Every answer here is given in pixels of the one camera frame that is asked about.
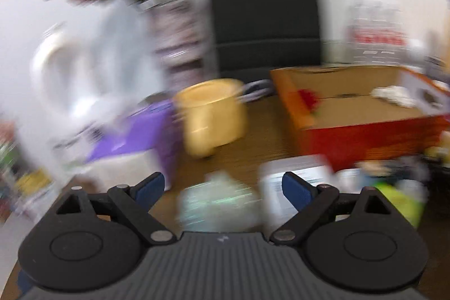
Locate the white detergent jug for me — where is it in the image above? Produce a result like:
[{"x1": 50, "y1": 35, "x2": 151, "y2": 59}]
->
[{"x1": 30, "y1": 0, "x2": 166, "y2": 146}]

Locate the purple tissue pack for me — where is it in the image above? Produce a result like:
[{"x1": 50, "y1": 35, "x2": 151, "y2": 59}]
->
[{"x1": 63, "y1": 100, "x2": 180, "y2": 190}]

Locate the white cable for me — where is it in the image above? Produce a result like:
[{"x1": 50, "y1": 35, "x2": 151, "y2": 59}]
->
[{"x1": 239, "y1": 78, "x2": 273, "y2": 102}]

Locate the mottled purple vase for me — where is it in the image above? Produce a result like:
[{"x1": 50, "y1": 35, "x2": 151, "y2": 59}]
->
[{"x1": 148, "y1": 1, "x2": 208, "y2": 90}]

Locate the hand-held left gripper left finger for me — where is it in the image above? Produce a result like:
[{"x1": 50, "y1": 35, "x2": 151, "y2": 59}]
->
[{"x1": 53, "y1": 172, "x2": 176, "y2": 246}]

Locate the red cardboard box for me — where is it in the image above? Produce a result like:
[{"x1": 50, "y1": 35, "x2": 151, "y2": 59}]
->
[{"x1": 270, "y1": 65, "x2": 450, "y2": 171}]

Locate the clear plastic bag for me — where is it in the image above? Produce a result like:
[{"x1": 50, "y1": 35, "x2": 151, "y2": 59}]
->
[{"x1": 177, "y1": 172, "x2": 262, "y2": 232}]

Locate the yellow-green round item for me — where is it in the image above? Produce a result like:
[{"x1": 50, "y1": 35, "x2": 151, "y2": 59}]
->
[{"x1": 374, "y1": 181, "x2": 428, "y2": 228}]

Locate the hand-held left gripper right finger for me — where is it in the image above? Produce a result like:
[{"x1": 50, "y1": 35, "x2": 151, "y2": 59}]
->
[{"x1": 269, "y1": 171, "x2": 394, "y2": 246}]

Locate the yellow mug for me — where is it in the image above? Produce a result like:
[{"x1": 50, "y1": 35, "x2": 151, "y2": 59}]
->
[{"x1": 174, "y1": 78, "x2": 248, "y2": 158}]

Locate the black chair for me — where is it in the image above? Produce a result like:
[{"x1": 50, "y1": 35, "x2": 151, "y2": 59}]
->
[{"x1": 206, "y1": 0, "x2": 322, "y2": 84}]

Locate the small red item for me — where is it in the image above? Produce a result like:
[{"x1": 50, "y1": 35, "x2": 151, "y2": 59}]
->
[{"x1": 298, "y1": 89, "x2": 322, "y2": 114}]

